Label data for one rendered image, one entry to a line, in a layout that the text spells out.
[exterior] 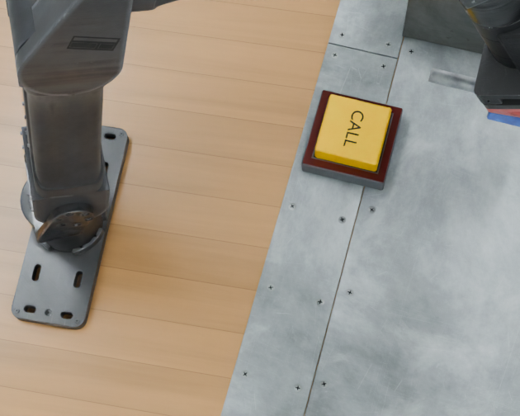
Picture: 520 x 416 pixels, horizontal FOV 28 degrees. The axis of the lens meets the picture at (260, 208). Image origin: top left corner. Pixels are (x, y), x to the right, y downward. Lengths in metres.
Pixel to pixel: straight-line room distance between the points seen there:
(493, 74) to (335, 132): 0.22
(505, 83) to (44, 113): 0.33
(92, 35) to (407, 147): 0.47
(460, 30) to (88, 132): 0.42
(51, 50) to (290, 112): 0.45
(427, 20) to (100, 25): 0.49
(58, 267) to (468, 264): 0.38
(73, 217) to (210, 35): 0.28
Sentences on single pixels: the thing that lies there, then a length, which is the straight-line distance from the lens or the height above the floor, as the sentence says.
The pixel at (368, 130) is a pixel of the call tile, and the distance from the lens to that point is 0.97.
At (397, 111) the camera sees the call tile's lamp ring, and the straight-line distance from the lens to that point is 1.00.
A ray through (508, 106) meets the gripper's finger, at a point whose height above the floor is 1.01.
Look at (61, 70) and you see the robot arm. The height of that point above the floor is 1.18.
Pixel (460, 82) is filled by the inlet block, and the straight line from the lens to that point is 0.89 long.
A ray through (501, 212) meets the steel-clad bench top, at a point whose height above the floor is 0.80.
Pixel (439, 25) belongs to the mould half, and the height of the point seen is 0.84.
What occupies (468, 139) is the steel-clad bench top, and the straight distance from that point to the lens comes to 1.02.
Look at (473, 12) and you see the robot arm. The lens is 0.74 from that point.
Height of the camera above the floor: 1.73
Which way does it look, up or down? 71 degrees down
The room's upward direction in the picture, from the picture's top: 8 degrees counter-clockwise
